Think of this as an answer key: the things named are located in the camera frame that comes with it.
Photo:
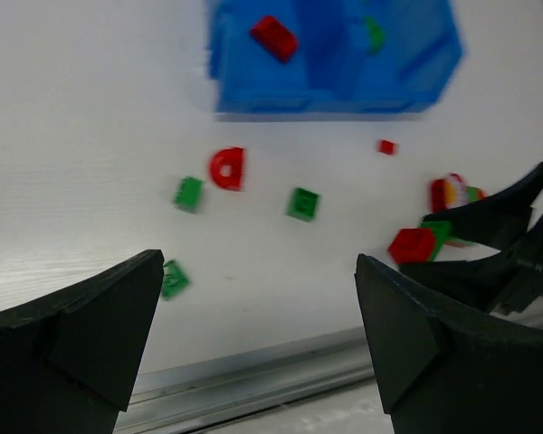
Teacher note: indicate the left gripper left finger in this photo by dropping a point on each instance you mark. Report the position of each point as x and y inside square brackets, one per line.
[69, 360]

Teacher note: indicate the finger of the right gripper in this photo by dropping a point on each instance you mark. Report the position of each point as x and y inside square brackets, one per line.
[498, 220]
[508, 281]

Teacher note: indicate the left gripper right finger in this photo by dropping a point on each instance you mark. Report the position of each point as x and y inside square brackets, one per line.
[443, 367]

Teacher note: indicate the flower lego stack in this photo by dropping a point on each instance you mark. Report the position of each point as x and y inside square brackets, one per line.
[452, 191]

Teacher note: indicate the red green lego stack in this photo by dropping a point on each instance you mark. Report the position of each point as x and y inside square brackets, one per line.
[423, 244]

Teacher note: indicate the small red lego plate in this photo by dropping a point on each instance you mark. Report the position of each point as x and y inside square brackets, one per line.
[387, 147]

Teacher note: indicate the green square lego brick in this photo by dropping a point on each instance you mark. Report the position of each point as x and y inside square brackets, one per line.
[375, 34]

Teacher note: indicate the red arch lego piece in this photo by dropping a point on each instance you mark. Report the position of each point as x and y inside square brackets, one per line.
[226, 168]

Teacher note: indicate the red rounded lego brick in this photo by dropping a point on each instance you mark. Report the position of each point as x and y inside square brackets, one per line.
[275, 38]

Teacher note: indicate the blue two-compartment bin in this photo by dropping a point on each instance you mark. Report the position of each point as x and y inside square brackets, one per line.
[331, 71]

